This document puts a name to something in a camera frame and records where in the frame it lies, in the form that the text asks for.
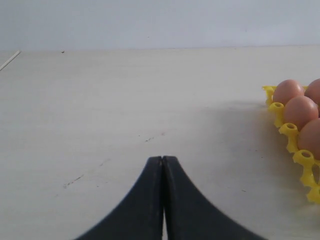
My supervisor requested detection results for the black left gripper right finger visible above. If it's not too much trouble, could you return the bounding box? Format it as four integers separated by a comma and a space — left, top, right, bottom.
162, 156, 263, 240

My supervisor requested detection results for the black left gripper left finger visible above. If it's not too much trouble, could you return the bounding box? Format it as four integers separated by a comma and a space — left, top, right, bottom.
77, 156, 164, 240

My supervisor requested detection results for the brown egg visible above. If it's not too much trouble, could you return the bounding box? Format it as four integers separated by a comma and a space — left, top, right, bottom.
283, 95, 319, 131
304, 78, 320, 105
272, 79, 305, 105
297, 118, 320, 160

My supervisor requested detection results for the yellow plastic egg tray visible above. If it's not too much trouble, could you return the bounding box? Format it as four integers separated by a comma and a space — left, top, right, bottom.
262, 85, 320, 204

